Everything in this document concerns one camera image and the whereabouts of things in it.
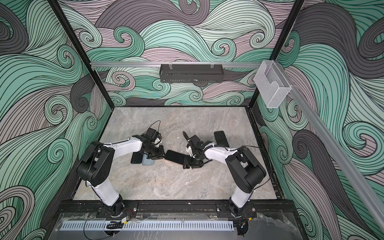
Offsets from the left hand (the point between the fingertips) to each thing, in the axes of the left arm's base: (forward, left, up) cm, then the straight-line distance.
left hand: (165, 155), depth 91 cm
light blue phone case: (-4, +11, -2) cm, 12 cm away
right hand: (-7, -14, 0) cm, 16 cm away
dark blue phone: (-3, +17, +1) cm, 18 cm away
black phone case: (+14, -37, -1) cm, 39 cm away
